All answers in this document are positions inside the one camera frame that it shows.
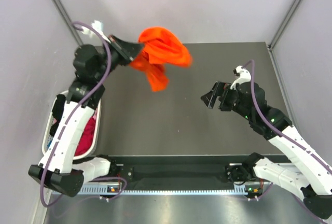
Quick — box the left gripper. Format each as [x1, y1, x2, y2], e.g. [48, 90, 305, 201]
[94, 35, 145, 82]

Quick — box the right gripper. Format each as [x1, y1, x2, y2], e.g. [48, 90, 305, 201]
[200, 81, 253, 121]

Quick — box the orange t-shirt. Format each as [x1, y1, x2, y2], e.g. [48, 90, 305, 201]
[130, 26, 192, 92]

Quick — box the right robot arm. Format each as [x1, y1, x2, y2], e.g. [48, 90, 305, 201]
[201, 81, 331, 220]

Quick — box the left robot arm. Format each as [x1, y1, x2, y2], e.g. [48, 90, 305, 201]
[28, 35, 145, 198]

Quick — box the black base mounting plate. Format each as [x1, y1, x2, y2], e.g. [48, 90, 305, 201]
[101, 154, 252, 182]

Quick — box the black garment in basket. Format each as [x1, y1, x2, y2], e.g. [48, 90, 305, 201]
[49, 94, 66, 137]

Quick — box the white laundry basket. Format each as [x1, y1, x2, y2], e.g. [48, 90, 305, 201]
[41, 90, 102, 160]

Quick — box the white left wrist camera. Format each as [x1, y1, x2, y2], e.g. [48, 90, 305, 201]
[81, 20, 109, 41]

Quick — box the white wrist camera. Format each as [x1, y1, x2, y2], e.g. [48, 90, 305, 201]
[230, 65, 251, 90]
[81, 20, 109, 41]

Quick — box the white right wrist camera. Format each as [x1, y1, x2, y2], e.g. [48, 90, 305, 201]
[230, 65, 251, 90]

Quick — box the slotted grey cable duct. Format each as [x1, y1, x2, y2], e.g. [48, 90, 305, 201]
[51, 184, 262, 195]

